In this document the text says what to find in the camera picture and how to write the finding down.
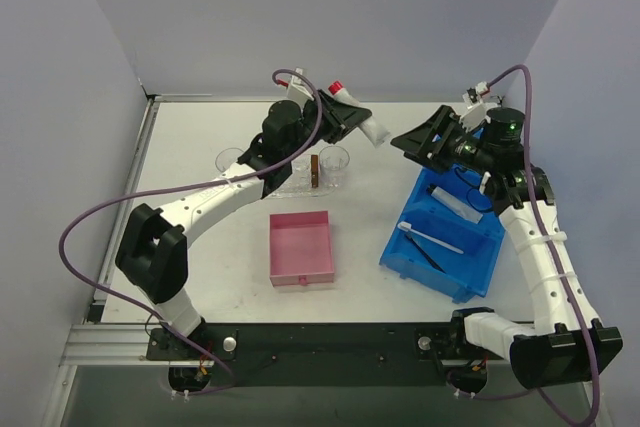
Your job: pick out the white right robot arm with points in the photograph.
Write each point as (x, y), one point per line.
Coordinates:
(523, 201)

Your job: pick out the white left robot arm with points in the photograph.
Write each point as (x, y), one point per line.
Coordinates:
(153, 252)

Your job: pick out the aluminium frame rail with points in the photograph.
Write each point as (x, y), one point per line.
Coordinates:
(112, 344)

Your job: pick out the black-capped toothpaste tube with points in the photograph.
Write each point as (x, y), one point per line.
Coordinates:
(458, 207)

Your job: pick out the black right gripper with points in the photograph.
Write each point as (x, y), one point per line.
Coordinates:
(441, 137)

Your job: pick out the clear plastic cup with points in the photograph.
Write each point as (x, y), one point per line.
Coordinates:
(333, 162)
(226, 158)

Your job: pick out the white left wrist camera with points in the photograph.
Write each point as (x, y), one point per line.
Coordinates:
(298, 92)

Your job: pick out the clear textured glass tray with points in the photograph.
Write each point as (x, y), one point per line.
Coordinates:
(298, 185)

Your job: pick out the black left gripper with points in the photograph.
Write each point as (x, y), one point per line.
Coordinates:
(329, 115)

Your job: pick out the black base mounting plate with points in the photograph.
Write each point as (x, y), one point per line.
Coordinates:
(339, 354)

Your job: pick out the white toothbrush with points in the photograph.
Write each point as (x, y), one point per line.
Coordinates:
(407, 228)

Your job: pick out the blue plastic bin organizer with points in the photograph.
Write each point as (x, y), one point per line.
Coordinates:
(467, 276)

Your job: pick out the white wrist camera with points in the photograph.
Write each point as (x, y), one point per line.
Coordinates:
(476, 107)
(298, 92)

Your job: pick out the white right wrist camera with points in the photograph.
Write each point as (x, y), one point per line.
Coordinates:
(476, 107)

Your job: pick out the black toothbrush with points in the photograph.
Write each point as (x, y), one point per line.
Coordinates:
(423, 253)

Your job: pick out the red-capped toothpaste tube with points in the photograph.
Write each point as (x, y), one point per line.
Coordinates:
(375, 131)

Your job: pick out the pink plastic drawer box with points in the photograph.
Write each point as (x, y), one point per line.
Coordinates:
(300, 249)

